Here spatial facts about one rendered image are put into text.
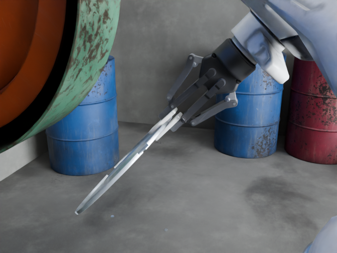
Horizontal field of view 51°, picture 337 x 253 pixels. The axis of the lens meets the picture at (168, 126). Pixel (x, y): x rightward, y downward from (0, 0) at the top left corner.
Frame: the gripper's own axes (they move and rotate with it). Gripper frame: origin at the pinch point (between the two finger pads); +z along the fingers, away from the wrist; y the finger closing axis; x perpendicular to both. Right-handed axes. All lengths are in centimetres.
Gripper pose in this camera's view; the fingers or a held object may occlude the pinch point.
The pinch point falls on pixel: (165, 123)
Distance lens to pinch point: 70.3
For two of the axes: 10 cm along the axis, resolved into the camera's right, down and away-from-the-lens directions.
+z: -6.8, 6.2, 3.8
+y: -7.0, -7.1, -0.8
